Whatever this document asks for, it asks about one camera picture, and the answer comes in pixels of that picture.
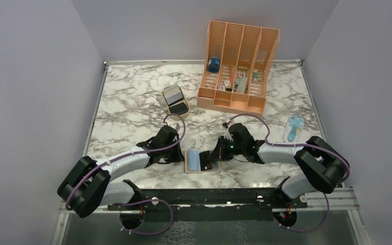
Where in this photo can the blue packaged item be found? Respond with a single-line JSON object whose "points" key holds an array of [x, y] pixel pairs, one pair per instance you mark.
{"points": [[293, 129]]}

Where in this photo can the white tube in organizer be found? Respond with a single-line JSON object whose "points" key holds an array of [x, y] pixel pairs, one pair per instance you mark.
{"points": [[255, 76]]}

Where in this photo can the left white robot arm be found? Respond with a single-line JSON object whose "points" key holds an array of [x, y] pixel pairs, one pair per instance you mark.
{"points": [[90, 183]]}

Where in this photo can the small items in organizer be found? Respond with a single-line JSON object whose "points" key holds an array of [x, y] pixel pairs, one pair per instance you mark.
{"points": [[238, 86]]}

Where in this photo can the blue round jar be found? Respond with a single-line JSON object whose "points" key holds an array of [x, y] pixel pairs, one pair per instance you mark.
{"points": [[213, 65]]}

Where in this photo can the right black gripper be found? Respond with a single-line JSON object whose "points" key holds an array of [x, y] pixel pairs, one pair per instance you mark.
{"points": [[219, 153]]}

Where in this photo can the black mounting base rail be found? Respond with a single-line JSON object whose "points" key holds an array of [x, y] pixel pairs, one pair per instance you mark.
{"points": [[222, 204]]}

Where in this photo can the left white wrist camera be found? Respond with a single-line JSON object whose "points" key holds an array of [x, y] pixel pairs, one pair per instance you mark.
{"points": [[175, 127]]}

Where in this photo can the beige leather card holder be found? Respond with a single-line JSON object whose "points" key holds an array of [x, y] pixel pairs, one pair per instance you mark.
{"points": [[198, 162]]}

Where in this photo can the white card stack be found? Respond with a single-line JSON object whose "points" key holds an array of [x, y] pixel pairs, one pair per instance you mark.
{"points": [[172, 94]]}

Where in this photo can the beige tray with cards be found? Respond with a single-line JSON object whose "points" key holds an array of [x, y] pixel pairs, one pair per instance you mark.
{"points": [[184, 100]]}

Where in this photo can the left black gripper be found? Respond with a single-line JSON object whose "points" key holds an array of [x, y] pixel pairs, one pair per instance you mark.
{"points": [[178, 156]]}

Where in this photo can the orange plastic desk organizer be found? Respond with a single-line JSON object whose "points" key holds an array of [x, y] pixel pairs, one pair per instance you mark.
{"points": [[240, 47]]}

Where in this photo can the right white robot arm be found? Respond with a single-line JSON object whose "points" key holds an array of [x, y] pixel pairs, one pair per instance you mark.
{"points": [[322, 167]]}

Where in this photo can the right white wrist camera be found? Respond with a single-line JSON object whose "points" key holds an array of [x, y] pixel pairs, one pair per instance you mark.
{"points": [[227, 135]]}

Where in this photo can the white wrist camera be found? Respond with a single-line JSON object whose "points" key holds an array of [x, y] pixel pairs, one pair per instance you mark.
{"points": [[175, 127], [227, 135]]}

